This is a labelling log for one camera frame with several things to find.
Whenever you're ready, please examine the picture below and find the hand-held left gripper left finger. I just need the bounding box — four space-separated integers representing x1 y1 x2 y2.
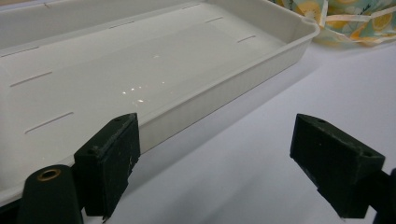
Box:
73 112 142 221

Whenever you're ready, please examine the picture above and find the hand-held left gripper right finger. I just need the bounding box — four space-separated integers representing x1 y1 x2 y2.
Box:
290 113 387 219

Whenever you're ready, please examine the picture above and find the white plastic tray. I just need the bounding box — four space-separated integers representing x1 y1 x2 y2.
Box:
0 0 321 208

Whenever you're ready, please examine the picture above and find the citrus patterned cloth bag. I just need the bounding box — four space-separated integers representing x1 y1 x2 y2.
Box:
270 0 396 49

